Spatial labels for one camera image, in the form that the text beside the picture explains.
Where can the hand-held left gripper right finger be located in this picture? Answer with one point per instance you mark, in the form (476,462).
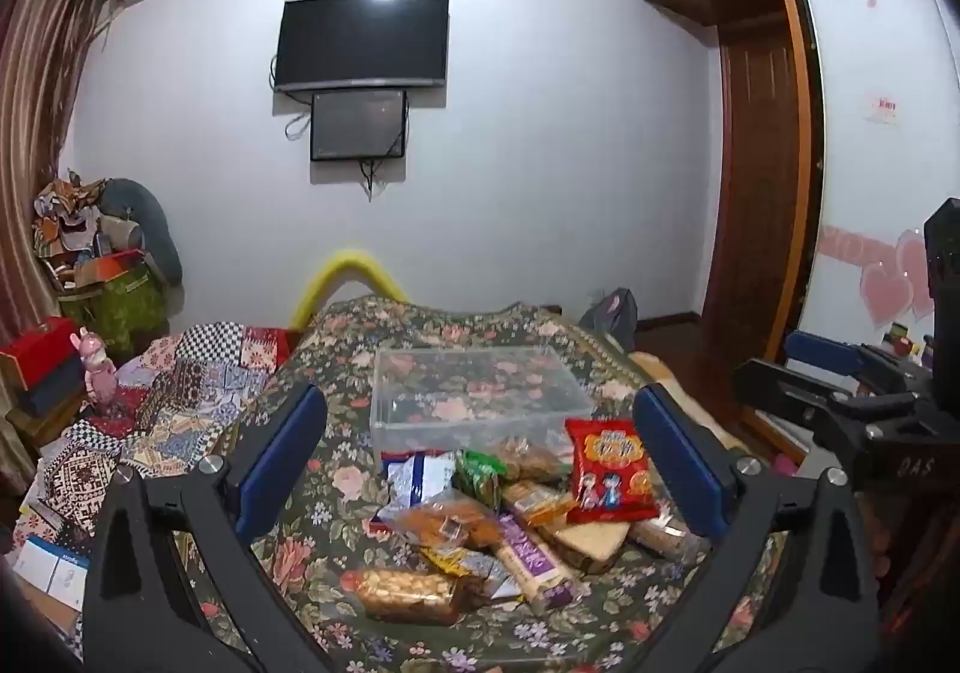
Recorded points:
(679,463)

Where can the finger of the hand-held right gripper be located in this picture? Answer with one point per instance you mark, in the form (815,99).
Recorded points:
(821,350)
(780,388)

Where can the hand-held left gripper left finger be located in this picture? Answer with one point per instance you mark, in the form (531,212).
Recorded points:
(281,463)

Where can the red snack packet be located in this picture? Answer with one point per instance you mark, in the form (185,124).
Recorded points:
(607,470)

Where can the clear biscuit packet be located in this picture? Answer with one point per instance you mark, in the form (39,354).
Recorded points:
(667,539)

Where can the brown cake packet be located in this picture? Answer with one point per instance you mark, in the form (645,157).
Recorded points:
(589,545)

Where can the blue white snack packet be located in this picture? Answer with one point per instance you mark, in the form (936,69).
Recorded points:
(412,485)

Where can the yellow brown biscuit packet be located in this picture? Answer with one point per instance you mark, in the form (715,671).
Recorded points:
(536,502)

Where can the green-edged clear snack packet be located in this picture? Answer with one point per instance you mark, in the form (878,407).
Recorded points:
(525,457)

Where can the purple wafer packet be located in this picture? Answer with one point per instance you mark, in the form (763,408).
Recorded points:
(536,568)

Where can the orange snack packet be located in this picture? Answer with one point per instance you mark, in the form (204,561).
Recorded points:
(450,523)

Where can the clear peanut packet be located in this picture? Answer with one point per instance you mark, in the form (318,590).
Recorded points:
(405,594)

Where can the green snack packet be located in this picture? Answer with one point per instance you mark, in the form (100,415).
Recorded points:
(480,478)

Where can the yellow snack packet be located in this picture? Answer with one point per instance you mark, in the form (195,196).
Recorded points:
(465,563)

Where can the clear plastic container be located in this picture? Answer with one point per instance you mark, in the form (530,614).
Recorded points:
(480,373)

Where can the pink heart stickers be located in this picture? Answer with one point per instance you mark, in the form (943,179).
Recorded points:
(892,290)

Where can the floral blanket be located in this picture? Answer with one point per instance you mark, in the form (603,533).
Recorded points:
(337,358)

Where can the patchwork quilt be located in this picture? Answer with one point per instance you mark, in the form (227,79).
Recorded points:
(195,380)

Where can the dark backpack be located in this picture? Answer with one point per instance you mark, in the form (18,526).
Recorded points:
(611,316)

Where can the yellow foam tube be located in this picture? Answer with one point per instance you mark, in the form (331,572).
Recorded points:
(315,283)

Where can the white sliding door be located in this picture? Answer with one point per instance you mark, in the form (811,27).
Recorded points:
(855,155)

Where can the wooden wardrobe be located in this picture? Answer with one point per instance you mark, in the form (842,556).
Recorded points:
(750,155)

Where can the pink toy rabbit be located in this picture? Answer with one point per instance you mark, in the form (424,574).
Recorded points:
(97,365)

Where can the green gift box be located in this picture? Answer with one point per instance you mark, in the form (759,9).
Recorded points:
(120,313)

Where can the dark blue box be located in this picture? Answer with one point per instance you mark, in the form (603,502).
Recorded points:
(52,391)

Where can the red white sticker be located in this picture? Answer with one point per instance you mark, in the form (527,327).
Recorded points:
(881,109)

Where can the white blue box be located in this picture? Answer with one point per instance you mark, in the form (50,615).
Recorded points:
(52,568)

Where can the red box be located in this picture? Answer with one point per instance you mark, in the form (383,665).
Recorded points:
(37,350)

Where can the grey pillow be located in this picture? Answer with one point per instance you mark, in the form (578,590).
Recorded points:
(154,215)

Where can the pile of patterned paper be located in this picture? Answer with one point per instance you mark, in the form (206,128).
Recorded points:
(67,215)

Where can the small black monitor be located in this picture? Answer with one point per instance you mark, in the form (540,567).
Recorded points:
(358,125)

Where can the striped brown curtain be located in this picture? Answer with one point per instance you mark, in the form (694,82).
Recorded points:
(37,118)

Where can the black television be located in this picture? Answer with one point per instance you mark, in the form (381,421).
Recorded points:
(360,42)

